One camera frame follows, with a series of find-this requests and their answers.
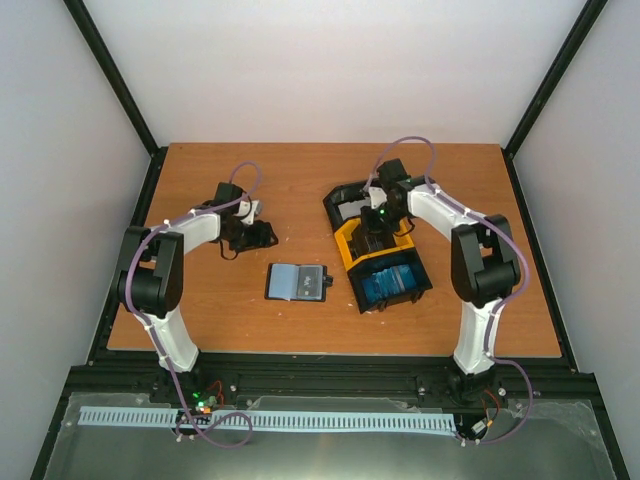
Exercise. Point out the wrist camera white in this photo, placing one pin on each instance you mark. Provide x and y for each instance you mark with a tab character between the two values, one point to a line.
377	197
249	211

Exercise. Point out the black cards stack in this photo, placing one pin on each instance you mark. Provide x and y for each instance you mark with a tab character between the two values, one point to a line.
366	243

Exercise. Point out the blue cards stack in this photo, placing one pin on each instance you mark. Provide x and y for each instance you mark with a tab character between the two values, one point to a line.
389	282

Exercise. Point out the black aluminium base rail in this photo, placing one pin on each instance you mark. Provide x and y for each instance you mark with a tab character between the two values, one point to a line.
418	381

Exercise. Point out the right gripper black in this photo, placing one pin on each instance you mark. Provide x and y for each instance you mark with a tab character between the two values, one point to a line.
367	222

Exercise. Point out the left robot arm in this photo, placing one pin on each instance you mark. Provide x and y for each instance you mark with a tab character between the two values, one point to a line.
149	275

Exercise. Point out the light blue cable duct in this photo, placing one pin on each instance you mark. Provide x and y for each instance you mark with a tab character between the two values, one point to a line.
273	421

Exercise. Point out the black frame post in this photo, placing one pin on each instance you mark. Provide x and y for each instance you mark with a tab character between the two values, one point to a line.
571	45
109	68

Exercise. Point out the green led circuit board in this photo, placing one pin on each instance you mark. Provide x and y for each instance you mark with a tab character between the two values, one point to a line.
207	402

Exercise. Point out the left black frame post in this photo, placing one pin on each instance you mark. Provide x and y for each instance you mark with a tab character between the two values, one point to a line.
109	68

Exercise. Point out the white cards stack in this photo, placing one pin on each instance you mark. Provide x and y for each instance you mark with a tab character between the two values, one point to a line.
352	208

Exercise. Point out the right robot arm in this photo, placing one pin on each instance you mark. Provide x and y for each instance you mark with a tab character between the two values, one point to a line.
487	269

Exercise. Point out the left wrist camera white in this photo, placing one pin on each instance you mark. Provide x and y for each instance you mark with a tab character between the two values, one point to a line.
249	211

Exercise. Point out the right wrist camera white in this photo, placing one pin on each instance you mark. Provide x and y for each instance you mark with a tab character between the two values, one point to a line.
377	197

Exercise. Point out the black bin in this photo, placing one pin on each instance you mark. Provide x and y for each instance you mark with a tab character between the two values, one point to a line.
367	268
339	194

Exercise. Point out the black leather card holder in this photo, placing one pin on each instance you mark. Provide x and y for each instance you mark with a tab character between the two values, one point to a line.
281	282

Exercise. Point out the right black frame post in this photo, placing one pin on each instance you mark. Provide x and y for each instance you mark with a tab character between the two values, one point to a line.
571	45

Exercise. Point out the yellow bin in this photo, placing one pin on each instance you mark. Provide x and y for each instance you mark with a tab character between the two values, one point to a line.
343	237

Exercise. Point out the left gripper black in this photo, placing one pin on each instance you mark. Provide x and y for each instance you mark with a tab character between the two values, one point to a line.
260	238

